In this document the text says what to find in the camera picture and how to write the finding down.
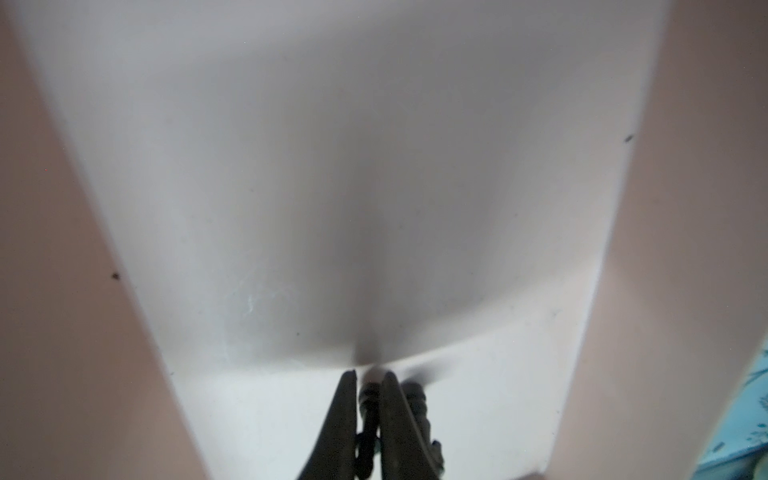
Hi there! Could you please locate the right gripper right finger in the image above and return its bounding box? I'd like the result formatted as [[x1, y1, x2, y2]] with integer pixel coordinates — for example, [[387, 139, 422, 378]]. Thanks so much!
[[380, 371, 440, 479]]

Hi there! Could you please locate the black chess piece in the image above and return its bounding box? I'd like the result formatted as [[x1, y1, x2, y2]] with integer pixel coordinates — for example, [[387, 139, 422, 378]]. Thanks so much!
[[355, 366, 384, 479]]

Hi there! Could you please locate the pink plastic tray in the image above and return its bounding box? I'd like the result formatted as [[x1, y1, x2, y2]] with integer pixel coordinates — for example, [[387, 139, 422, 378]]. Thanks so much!
[[3, 1, 767, 479]]

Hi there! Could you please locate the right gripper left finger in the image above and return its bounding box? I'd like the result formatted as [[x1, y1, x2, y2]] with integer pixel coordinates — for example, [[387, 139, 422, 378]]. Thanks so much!
[[298, 370, 357, 480]]

